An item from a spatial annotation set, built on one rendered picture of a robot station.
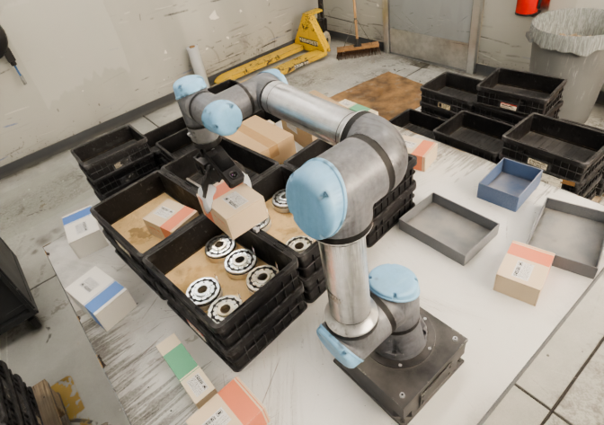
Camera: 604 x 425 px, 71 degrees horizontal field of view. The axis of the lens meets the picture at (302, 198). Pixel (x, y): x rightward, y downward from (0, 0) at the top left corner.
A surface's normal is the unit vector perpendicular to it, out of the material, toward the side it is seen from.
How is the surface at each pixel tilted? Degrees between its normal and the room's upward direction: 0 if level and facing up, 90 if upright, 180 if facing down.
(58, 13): 90
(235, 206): 0
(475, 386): 0
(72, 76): 90
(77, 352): 0
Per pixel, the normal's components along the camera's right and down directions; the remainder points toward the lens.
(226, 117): 0.63, 0.41
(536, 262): -0.15, -0.77
